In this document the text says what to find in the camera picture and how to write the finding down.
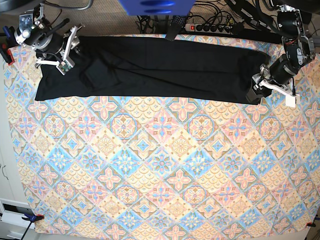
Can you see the white cabinet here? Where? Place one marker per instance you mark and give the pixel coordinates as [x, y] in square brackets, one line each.
[11, 189]

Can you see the patterned tablecloth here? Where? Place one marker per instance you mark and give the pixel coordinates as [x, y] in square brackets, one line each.
[151, 168]

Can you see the blue clamp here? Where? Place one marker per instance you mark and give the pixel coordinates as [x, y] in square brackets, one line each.
[10, 42]
[32, 218]

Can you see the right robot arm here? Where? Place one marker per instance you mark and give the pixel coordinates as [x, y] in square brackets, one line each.
[33, 21]

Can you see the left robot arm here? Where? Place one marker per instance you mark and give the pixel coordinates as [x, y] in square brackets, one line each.
[299, 47]

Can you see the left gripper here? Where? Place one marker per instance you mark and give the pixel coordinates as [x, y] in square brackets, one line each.
[280, 73]

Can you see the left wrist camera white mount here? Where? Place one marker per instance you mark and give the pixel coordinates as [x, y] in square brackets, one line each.
[291, 99]

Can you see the blue clamp lower left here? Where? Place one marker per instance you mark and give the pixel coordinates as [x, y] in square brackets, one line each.
[32, 218]

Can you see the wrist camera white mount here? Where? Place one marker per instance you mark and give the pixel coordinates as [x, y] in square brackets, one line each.
[66, 63]
[291, 99]

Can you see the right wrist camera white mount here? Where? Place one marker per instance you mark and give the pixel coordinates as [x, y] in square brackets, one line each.
[66, 63]

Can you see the white power strip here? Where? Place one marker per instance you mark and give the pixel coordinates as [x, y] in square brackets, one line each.
[207, 28]

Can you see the orange clamp lower right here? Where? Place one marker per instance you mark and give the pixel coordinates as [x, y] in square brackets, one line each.
[311, 224]

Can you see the black T-shirt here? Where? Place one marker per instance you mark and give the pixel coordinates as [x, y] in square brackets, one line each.
[154, 67]

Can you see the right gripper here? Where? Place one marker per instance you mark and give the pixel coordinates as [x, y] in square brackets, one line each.
[50, 47]

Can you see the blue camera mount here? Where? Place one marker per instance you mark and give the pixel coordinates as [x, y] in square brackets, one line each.
[157, 7]

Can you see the blue clamp upper left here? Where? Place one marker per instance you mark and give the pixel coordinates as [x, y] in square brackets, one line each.
[10, 42]

